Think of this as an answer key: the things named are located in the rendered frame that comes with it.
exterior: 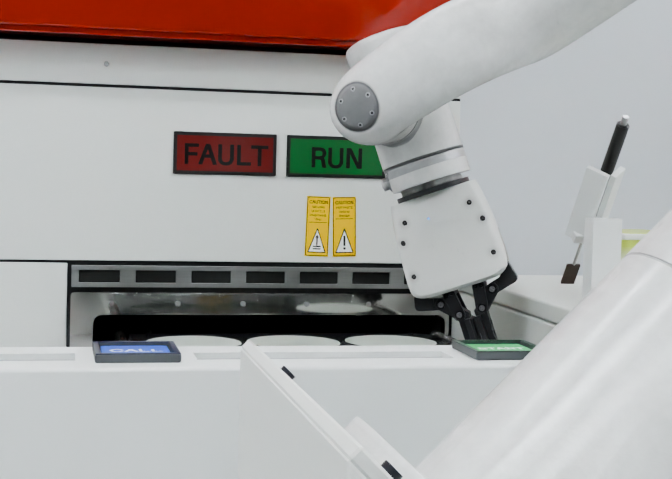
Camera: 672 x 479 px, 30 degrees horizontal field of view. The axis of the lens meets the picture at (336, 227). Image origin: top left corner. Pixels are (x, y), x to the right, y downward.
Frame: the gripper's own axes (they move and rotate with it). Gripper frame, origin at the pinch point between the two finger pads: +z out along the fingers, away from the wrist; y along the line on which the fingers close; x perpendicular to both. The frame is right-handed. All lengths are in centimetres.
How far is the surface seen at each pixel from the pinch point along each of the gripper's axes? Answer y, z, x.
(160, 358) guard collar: -14, -9, -48
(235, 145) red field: -21.8, -27.5, 12.2
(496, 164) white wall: -10, -22, 183
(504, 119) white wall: -5, -32, 184
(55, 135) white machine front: -39, -34, 4
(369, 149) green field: -8.4, -22.6, 19.0
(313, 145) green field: -14.0, -24.9, 16.1
